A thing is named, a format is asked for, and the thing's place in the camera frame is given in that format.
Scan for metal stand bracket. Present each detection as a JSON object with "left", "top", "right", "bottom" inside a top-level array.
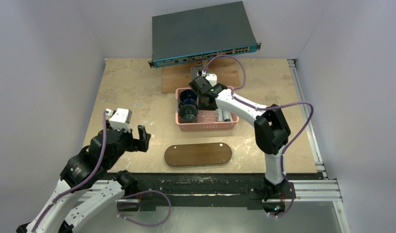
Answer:
[{"left": 190, "top": 61, "right": 209, "bottom": 80}]

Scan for pink plastic basket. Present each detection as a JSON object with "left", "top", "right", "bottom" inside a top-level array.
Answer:
[{"left": 175, "top": 88, "right": 240, "bottom": 131}]

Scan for dark green cup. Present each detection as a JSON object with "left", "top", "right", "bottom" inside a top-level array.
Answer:
[{"left": 178, "top": 104, "right": 198, "bottom": 123}]

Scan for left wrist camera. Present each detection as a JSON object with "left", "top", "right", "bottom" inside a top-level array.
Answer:
[{"left": 105, "top": 108, "right": 132, "bottom": 133}]

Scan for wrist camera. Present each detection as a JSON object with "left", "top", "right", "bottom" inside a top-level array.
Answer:
[
  {"left": 105, "top": 108, "right": 132, "bottom": 133},
  {"left": 201, "top": 71, "right": 217, "bottom": 86}
]

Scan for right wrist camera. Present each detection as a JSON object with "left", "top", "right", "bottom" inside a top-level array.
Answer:
[{"left": 201, "top": 71, "right": 217, "bottom": 86}]

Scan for blue cup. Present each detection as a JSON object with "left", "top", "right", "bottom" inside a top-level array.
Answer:
[{"left": 179, "top": 89, "right": 198, "bottom": 106}]

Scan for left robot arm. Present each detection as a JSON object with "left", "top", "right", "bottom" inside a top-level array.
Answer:
[{"left": 16, "top": 122, "right": 151, "bottom": 233}]

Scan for wooden base board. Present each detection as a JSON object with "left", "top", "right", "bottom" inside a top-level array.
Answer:
[{"left": 161, "top": 58, "right": 241, "bottom": 93}]

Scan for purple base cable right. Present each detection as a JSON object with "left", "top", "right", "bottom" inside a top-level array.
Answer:
[{"left": 265, "top": 180, "right": 297, "bottom": 219}]

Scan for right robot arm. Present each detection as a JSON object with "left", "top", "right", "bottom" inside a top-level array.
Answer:
[{"left": 189, "top": 76, "right": 291, "bottom": 198}]

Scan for network switch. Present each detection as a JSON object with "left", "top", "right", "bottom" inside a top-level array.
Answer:
[{"left": 148, "top": 1, "right": 261, "bottom": 68}]

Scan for clear acrylic holder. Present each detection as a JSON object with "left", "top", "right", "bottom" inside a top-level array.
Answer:
[{"left": 197, "top": 110, "right": 219, "bottom": 123}]

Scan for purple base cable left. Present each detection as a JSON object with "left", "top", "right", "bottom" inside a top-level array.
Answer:
[{"left": 116, "top": 189, "right": 172, "bottom": 228}]

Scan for black base frame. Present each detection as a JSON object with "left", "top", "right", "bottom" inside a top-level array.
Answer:
[{"left": 103, "top": 173, "right": 317, "bottom": 211}]

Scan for oval wooden tray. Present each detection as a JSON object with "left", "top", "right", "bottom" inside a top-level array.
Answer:
[{"left": 164, "top": 142, "right": 232, "bottom": 167}]

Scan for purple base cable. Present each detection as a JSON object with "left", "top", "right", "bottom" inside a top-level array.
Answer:
[
  {"left": 265, "top": 180, "right": 297, "bottom": 219},
  {"left": 116, "top": 189, "right": 172, "bottom": 228}
]

